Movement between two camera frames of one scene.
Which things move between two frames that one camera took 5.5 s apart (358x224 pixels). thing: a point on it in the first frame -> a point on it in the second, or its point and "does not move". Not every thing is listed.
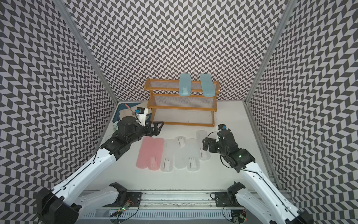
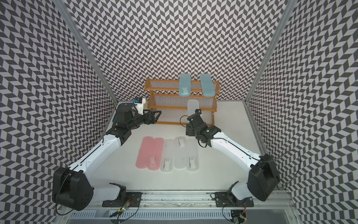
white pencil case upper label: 180,157 does not move
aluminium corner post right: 289,7 does not move
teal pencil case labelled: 185,85 does not move
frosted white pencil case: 203,155 -> 192,105
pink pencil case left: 144,153 does not move
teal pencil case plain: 208,86 does not move
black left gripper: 152,133 -> 153,120
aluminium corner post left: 70,18 does not move
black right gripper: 213,142 -> 189,130
